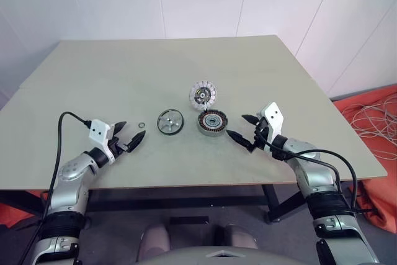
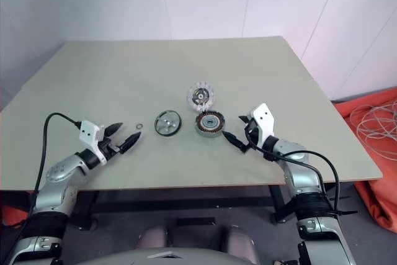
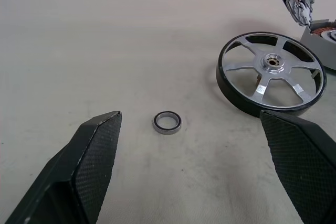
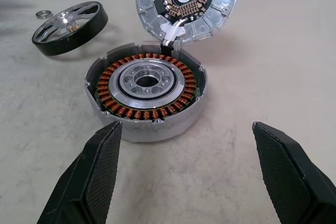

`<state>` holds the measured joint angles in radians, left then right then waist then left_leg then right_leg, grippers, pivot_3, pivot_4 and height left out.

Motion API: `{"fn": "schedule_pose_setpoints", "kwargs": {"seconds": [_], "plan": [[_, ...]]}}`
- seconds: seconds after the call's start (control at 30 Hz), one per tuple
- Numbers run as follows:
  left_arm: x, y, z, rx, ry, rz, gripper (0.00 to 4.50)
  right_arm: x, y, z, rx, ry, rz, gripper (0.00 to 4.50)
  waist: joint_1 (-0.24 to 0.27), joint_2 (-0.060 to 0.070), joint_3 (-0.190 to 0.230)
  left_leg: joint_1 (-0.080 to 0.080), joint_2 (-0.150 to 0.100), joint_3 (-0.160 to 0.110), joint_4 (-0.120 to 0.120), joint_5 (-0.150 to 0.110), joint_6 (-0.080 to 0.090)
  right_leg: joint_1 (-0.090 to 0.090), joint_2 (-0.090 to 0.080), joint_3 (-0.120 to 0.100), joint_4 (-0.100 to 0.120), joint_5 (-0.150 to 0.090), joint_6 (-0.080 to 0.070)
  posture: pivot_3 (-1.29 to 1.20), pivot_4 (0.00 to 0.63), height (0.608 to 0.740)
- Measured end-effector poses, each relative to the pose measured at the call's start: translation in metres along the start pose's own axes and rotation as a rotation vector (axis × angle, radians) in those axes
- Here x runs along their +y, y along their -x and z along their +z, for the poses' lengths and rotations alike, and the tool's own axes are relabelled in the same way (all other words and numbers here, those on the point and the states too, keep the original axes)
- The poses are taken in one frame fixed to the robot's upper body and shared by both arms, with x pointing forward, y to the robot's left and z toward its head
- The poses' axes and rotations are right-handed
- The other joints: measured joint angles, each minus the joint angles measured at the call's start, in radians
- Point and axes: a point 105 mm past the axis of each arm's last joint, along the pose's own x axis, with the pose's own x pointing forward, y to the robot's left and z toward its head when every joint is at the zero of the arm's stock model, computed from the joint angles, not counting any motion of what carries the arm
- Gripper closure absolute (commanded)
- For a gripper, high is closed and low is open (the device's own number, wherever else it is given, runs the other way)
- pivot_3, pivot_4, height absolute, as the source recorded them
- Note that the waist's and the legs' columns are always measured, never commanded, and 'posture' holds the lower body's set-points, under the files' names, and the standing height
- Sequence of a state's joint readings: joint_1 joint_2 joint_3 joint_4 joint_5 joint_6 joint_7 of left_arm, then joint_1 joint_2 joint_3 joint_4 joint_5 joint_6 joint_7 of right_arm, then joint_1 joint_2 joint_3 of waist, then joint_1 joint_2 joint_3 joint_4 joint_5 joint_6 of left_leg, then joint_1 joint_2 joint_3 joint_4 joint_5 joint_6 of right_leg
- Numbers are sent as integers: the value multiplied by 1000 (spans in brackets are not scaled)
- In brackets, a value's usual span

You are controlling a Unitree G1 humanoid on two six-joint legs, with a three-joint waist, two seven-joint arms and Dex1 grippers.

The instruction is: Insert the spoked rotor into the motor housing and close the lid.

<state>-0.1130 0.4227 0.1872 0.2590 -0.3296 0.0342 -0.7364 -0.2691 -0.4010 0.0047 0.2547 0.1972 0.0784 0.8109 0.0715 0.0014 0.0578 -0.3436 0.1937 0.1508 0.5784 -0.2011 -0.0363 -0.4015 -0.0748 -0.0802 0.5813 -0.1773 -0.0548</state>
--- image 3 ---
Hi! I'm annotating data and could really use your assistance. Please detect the small steel bearing ring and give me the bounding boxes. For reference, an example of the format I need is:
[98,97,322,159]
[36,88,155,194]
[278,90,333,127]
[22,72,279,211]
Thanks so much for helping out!
[152,111,183,134]

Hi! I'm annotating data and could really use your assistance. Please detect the grey stator housing copper windings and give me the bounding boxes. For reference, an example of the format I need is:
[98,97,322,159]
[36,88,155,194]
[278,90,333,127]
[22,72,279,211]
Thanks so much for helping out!
[299,18,336,71]

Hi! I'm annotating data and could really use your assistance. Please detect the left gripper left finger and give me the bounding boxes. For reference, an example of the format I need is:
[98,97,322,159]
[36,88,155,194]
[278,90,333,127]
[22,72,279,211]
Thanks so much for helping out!
[5,110,123,224]

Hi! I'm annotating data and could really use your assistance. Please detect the black rimmed silver spoked rotor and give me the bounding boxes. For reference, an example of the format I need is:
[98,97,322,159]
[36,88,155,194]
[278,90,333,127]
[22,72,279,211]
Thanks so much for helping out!
[215,30,327,119]

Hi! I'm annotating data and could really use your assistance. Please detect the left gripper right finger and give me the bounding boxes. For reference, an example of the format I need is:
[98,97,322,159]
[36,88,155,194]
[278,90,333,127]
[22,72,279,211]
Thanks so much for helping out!
[259,110,336,224]

